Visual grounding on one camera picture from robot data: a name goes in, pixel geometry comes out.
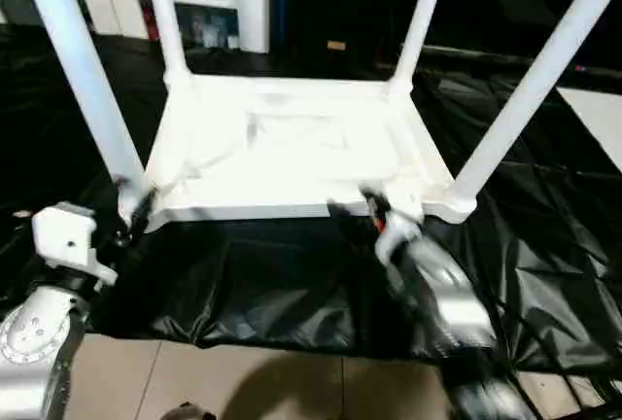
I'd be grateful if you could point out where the black mat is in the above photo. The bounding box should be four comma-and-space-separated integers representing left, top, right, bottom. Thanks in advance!
0, 25, 622, 372

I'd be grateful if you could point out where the white plastic table leg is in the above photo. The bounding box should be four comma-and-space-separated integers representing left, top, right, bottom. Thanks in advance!
388, 0, 453, 93
18, 0, 150, 227
449, 0, 622, 222
143, 0, 193, 86

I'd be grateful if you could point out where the white flat board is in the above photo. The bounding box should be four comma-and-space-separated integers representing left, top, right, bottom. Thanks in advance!
556, 85, 622, 171

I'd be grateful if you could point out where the black cable bundle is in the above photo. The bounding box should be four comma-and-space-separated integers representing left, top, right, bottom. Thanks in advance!
558, 370, 622, 420

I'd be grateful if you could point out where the black robot foot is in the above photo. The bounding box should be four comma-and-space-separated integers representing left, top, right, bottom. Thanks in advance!
167, 402, 215, 420

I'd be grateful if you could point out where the red packet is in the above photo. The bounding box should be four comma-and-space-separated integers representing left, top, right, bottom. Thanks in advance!
140, 1, 159, 42

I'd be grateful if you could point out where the long black bar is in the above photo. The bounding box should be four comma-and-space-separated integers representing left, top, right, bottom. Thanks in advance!
417, 43, 622, 76

